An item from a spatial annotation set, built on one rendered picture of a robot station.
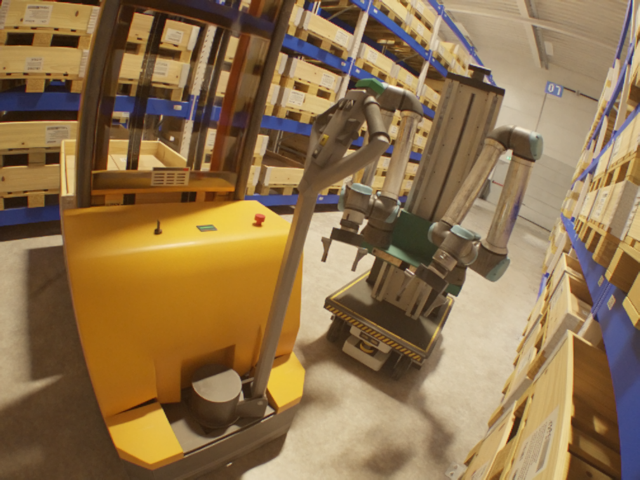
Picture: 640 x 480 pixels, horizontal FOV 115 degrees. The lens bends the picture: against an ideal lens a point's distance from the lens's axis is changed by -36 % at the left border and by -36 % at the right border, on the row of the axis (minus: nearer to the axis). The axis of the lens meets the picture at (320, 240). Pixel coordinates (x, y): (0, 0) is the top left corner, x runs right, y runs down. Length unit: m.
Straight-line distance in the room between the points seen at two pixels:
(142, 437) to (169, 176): 0.89
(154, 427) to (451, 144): 1.89
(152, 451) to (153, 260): 0.60
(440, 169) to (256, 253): 1.20
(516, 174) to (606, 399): 0.98
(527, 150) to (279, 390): 1.41
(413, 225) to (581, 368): 1.19
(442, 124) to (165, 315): 1.61
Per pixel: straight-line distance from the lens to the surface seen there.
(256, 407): 1.18
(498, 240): 1.56
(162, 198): 1.45
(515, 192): 1.50
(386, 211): 1.44
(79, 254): 0.88
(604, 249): 1.37
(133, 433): 1.11
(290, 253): 0.80
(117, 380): 1.00
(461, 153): 1.86
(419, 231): 1.84
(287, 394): 1.29
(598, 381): 1.28
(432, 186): 1.89
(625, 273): 1.06
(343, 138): 0.68
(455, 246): 1.21
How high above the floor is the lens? 1.31
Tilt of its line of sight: 21 degrees down
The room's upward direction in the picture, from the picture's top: 16 degrees clockwise
